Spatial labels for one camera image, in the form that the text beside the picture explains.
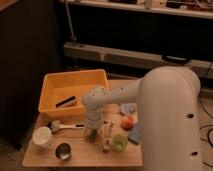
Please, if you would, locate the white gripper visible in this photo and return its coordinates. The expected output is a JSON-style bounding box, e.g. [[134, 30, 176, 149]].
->
[[84, 115, 103, 140]]

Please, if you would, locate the green pepper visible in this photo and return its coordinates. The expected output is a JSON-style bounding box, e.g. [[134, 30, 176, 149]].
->
[[89, 129, 97, 143]]

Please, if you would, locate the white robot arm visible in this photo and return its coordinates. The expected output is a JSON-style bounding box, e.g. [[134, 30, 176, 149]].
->
[[82, 66, 203, 171]]

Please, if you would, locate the green plastic cup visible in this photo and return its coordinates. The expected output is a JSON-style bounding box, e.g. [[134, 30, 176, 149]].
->
[[112, 134, 128, 152]]

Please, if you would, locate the small metal cup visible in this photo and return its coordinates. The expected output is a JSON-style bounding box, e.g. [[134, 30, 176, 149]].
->
[[55, 143, 72, 161]]

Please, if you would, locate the white paper cup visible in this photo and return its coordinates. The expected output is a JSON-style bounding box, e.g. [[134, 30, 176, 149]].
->
[[32, 127, 53, 148]]

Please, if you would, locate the metal fork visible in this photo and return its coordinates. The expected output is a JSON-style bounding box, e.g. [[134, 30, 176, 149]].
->
[[103, 121, 114, 153]]

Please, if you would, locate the red apple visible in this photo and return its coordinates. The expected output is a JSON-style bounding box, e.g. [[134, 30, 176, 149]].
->
[[120, 115, 134, 130]]

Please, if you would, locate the wooden table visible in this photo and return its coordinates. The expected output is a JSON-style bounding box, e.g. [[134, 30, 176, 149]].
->
[[22, 104, 143, 168]]

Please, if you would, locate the black and tan scraper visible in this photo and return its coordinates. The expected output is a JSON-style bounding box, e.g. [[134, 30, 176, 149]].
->
[[56, 96, 77, 108]]

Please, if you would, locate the blue sponge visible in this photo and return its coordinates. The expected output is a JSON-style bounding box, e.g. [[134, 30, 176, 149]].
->
[[127, 122, 140, 145]]

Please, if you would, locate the blue grey cloth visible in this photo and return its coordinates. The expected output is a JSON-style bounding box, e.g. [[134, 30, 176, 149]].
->
[[120, 103, 136, 115]]

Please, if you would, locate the white dish brush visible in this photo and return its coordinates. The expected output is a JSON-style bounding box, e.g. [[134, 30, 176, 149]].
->
[[47, 120, 84, 133]]

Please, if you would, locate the yellow plastic bin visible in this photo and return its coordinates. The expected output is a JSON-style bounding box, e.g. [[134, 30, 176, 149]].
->
[[38, 69, 108, 118]]

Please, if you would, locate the grey metal rail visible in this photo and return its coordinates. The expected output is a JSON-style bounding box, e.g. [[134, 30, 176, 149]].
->
[[63, 42, 213, 79]]

